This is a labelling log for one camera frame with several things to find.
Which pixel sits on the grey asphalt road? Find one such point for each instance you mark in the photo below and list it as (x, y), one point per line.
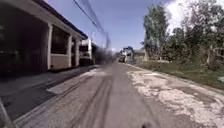
(113, 103)

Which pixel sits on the vehicle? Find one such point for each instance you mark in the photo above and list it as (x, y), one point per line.
(122, 58)

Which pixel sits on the pole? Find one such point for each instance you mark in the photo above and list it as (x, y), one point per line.
(108, 40)

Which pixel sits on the tall green trees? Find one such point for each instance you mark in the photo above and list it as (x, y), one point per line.
(190, 36)

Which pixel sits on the white building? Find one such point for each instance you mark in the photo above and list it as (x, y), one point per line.
(86, 49)

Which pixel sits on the grass verge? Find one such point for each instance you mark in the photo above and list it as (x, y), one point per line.
(186, 71)

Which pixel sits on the small building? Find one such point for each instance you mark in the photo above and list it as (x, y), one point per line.
(138, 55)

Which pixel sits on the concrete pavement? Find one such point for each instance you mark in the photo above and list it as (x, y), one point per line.
(30, 88)

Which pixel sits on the building with pale pillars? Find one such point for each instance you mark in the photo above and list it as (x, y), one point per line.
(33, 43)

